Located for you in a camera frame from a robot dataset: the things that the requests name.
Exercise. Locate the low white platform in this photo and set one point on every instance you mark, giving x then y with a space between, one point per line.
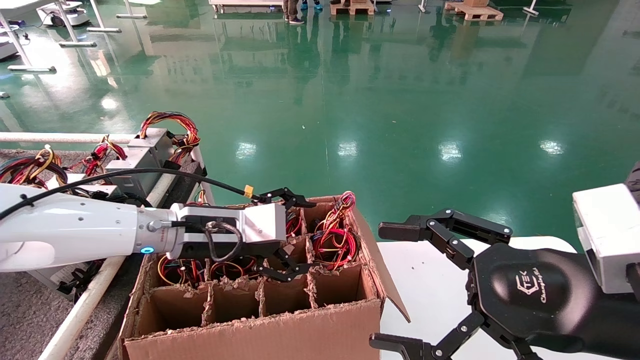
247 5

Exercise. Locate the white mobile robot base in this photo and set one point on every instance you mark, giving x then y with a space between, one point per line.
65 15

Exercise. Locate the short white frame pipe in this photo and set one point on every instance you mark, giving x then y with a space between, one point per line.
202 167

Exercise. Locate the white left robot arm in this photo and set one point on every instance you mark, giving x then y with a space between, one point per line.
75 230

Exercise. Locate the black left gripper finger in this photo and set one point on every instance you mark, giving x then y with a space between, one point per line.
292 197
290 272

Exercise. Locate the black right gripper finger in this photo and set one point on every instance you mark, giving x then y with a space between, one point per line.
400 347
405 229

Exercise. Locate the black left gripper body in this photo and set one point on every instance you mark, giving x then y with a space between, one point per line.
220 250

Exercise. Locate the person in dark shoes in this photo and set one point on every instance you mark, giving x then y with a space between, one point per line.
292 10

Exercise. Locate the brown cardboard box with dividers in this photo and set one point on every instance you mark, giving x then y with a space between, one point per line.
300 335

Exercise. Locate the white metal stand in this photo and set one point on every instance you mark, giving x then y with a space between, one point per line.
105 30
32 69
132 16
423 6
77 44
531 10

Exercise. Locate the white machine base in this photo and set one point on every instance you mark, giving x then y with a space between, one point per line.
7 50

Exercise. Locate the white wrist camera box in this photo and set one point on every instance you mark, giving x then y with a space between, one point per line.
610 235
265 225

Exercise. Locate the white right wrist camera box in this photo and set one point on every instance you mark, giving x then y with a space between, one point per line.
610 235

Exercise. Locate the small cardboard box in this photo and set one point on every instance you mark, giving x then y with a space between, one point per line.
476 3

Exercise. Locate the person in blue shoes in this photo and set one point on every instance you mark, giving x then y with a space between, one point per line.
315 5

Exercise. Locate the wooden pallet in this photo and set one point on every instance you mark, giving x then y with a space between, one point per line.
472 12
352 7

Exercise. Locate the black foam pad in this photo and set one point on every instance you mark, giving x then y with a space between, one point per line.
187 165

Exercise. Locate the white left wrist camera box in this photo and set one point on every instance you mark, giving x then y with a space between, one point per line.
265 225

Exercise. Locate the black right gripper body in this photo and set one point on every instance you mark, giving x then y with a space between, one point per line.
530 290

